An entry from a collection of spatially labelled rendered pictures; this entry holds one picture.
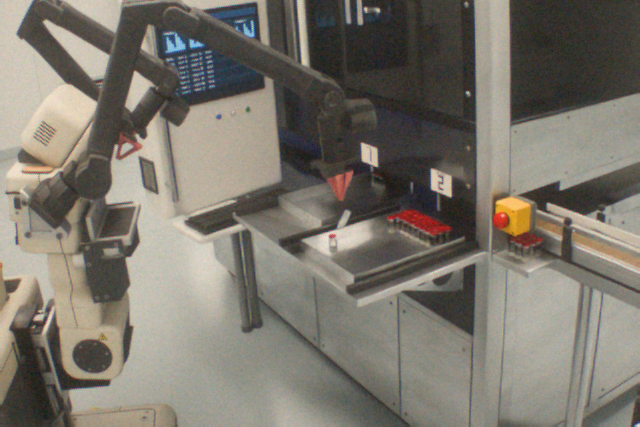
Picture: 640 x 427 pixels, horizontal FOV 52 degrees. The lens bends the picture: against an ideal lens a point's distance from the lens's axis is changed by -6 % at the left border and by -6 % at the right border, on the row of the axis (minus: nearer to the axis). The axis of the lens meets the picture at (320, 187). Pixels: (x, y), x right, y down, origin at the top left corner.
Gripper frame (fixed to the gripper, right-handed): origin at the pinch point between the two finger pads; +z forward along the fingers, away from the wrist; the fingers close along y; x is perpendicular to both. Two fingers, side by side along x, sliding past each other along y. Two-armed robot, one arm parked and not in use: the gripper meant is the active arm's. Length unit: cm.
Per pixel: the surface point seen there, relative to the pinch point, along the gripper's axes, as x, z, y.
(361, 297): -8.6, 21.8, -2.7
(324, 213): 40.8, 21.4, 16.9
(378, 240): 14.5, 22.1, 18.2
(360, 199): 43, 22, 32
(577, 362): -30, 55, 49
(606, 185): 5, 29, 103
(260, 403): 81, 108, -1
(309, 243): 21.5, 19.3, 1.0
